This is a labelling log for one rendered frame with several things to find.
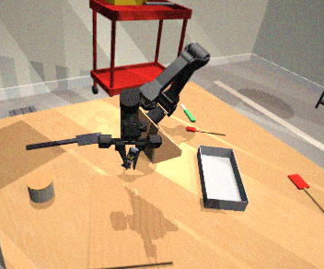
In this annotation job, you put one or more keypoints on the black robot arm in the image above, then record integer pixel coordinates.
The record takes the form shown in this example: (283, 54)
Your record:
(193, 57)

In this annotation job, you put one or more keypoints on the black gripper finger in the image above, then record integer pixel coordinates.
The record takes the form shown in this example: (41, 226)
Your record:
(122, 151)
(141, 148)

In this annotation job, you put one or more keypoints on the short grey cylinder with tan top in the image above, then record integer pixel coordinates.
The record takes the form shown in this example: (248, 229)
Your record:
(40, 187)

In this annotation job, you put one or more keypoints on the grey metal roasting tin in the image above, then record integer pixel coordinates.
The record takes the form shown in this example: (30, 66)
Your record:
(221, 180)

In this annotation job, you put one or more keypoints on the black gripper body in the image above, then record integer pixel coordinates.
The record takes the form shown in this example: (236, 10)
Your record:
(152, 141)

